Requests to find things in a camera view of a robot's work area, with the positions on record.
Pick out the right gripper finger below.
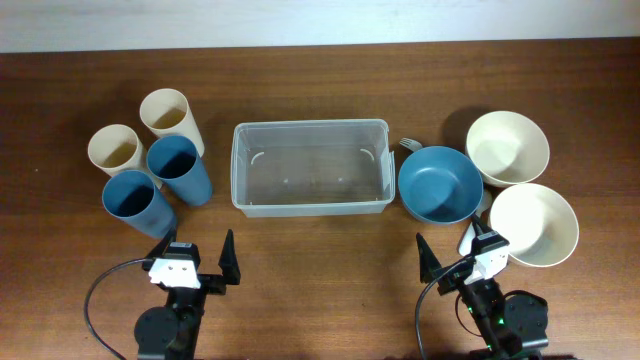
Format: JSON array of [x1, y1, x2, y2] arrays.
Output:
[[416, 233, 442, 284], [471, 214, 492, 236]]

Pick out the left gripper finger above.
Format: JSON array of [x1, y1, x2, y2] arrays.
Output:
[[146, 228, 177, 259], [218, 229, 241, 285]]

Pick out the blue cup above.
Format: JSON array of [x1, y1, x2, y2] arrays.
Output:
[[146, 135, 213, 206], [101, 170, 177, 239]]

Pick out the cream cup back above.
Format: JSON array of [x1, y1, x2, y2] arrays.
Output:
[[139, 88, 205, 156]]

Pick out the cream cup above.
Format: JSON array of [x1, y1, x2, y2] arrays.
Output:
[[87, 124, 162, 189], [139, 88, 205, 156]]

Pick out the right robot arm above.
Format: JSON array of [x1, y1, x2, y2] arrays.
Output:
[[414, 215, 549, 359]]

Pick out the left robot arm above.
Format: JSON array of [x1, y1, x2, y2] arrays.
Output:
[[134, 229, 241, 360]]

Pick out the clear plastic storage container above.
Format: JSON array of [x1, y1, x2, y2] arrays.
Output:
[[230, 119, 396, 218]]

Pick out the white plastic spoon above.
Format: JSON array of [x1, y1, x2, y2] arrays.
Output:
[[458, 189, 493, 256]]

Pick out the cream bowl lower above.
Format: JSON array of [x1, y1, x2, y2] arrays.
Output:
[[489, 183, 580, 268]]

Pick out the cream bowl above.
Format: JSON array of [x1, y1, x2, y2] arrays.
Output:
[[489, 183, 580, 268], [465, 111, 550, 188]]

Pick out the blue bowl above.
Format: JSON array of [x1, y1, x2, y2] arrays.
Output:
[[397, 146, 484, 225]]

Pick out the cream bowl upper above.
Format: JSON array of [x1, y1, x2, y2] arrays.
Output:
[[465, 111, 550, 188]]

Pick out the cream cup left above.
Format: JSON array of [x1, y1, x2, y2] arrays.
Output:
[[87, 124, 162, 189]]

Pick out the grey plastic fork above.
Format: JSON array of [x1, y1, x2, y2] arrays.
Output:
[[399, 138, 423, 152]]

